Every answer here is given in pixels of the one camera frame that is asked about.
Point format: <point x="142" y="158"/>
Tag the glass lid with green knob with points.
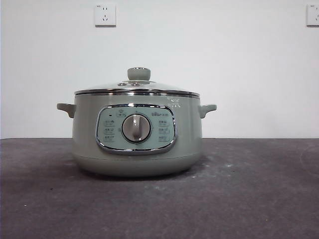
<point x="139" y="73"/>

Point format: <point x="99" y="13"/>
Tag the pale green electric pot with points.
<point x="84" y="129"/>

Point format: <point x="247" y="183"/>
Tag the white wall socket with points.
<point x="313" y="15"/>
<point x="105" y="15"/>

